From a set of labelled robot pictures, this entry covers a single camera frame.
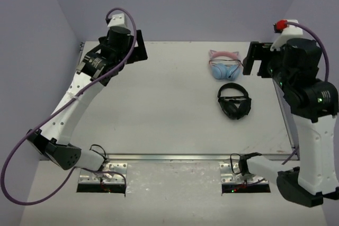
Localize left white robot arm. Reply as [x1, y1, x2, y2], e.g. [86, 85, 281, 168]
[28, 26, 148, 171]

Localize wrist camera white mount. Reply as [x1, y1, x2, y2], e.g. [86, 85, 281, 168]
[107, 13, 127, 28]
[270, 20, 303, 51]

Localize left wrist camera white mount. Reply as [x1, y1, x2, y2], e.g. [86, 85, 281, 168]
[107, 13, 127, 28]

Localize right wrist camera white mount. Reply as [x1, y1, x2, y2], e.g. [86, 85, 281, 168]
[270, 20, 303, 51]

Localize aluminium table rail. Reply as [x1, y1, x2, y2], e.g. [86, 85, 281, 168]
[66, 153, 289, 164]

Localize pink blue cat-ear headphones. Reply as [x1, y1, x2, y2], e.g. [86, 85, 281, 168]
[208, 50, 243, 81]

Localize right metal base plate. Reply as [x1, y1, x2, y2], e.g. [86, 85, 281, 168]
[219, 161, 269, 185]

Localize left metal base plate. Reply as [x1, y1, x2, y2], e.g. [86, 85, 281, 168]
[78, 161, 128, 185]

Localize black headphones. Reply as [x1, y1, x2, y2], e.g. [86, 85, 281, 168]
[217, 83, 252, 120]

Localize metal base plate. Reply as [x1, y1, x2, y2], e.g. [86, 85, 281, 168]
[78, 161, 128, 185]
[219, 161, 269, 185]

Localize left base black wire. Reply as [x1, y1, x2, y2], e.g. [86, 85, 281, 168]
[89, 144, 108, 162]

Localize purple cable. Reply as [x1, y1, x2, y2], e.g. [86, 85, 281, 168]
[1, 7, 138, 205]
[280, 22, 329, 166]

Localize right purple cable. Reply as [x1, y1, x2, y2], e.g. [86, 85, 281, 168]
[280, 22, 329, 166]

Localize base black wire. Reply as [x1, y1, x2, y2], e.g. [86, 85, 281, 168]
[230, 153, 247, 178]
[89, 144, 108, 162]

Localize thin black audio cable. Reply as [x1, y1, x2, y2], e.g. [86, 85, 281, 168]
[208, 59, 244, 79]

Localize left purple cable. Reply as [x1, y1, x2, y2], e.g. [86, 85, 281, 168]
[1, 7, 138, 205]

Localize right base black wire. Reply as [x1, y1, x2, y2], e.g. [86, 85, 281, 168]
[230, 153, 247, 178]

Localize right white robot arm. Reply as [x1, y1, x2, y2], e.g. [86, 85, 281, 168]
[238, 38, 338, 207]

